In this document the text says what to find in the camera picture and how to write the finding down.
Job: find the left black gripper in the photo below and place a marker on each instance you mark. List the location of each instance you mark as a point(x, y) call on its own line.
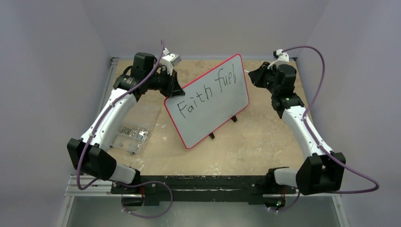
point(173, 88)

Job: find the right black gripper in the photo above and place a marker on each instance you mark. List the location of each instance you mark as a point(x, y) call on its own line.
point(261, 77)

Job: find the pink framed whiteboard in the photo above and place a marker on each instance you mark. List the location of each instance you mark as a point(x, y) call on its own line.
point(209, 101)

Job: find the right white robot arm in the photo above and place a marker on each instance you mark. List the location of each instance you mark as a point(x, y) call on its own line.
point(320, 172)

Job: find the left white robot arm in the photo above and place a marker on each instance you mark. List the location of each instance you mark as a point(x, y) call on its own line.
point(89, 153)

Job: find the clear plastic parts box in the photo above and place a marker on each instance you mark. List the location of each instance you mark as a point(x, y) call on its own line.
point(134, 131)

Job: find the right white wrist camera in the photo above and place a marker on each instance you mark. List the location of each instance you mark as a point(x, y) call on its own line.
point(280, 56)

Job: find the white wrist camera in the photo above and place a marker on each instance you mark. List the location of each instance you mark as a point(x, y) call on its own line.
point(169, 60)
point(280, 56)

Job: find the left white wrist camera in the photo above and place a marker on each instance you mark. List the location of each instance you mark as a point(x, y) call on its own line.
point(169, 60)

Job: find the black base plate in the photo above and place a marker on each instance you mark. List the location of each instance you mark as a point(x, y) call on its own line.
point(252, 189)

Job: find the aluminium rail frame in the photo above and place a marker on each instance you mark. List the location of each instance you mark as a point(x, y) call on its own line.
point(86, 185)

